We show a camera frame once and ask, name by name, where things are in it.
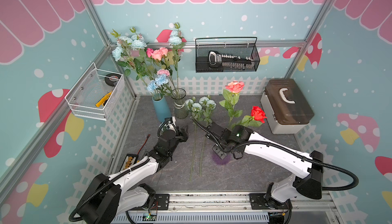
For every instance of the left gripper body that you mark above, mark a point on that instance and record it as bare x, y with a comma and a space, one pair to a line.
181, 136

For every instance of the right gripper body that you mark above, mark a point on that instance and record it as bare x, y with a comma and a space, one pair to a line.
219, 151

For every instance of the purple glass vase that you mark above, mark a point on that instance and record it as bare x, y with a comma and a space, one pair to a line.
217, 160

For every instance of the clear glass vase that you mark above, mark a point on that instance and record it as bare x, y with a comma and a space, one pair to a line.
180, 110

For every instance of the pale blue flower stem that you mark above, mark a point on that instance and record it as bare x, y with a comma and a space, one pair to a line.
195, 108

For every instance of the white flower stem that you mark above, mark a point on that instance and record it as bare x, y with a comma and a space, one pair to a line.
208, 105

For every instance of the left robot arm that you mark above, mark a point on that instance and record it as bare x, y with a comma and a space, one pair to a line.
109, 196

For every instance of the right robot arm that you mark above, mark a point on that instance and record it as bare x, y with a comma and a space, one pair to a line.
307, 168

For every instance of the teal ceramic vase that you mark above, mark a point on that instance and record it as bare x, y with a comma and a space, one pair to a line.
161, 108

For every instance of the bouquet in teal vase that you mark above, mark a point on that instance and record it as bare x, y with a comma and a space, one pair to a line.
133, 55

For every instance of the flowers in clear vase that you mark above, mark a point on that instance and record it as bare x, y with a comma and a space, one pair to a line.
175, 40

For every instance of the red rose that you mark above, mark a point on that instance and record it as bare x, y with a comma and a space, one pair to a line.
255, 119

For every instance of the coral pink rose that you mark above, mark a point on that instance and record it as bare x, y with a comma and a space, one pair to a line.
231, 95

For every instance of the brown lid storage box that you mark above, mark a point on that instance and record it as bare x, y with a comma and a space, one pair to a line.
285, 106

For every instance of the bit set tool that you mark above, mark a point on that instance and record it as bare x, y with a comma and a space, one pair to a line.
217, 60

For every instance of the yellow tool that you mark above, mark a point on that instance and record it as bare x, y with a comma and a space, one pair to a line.
103, 100

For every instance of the black tape roll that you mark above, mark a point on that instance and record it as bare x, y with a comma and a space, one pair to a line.
112, 79

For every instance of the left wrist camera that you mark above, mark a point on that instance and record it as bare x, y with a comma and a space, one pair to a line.
169, 124

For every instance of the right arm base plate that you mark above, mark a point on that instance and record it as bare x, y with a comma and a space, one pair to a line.
258, 201

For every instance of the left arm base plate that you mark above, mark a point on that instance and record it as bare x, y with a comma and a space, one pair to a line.
159, 202

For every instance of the black wire basket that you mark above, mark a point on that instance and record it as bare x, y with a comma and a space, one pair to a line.
236, 46

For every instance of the white wire basket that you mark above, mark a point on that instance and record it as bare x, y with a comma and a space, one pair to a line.
89, 89

